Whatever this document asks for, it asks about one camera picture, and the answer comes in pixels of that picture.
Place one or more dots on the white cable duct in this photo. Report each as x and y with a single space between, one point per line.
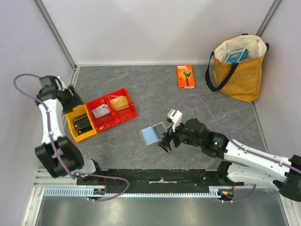
100 193

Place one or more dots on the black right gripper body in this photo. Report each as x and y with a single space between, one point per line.
171 137

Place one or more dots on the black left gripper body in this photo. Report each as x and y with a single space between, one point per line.
70 101

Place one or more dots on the orange razor box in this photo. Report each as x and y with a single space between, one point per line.
185 77

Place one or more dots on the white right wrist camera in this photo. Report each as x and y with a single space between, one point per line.
174 117

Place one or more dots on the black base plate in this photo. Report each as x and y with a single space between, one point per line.
169 180

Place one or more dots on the blue razor box in bag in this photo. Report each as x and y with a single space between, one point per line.
236 56

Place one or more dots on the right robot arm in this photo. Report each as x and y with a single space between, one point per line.
239 163

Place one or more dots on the dark card in yellow bin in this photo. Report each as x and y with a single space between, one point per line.
79 117

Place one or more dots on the black credit card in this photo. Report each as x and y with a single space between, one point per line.
82 125

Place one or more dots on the red bin near yellow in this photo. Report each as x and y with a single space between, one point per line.
104 122

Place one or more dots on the tan tote bag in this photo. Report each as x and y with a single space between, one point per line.
241 81

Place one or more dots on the grey card holder wallet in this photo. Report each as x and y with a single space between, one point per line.
153 134

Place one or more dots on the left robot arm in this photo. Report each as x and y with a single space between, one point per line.
57 153

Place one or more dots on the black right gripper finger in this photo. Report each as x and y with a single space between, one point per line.
166 139
165 146

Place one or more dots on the red bin far right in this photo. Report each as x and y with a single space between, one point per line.
127 113

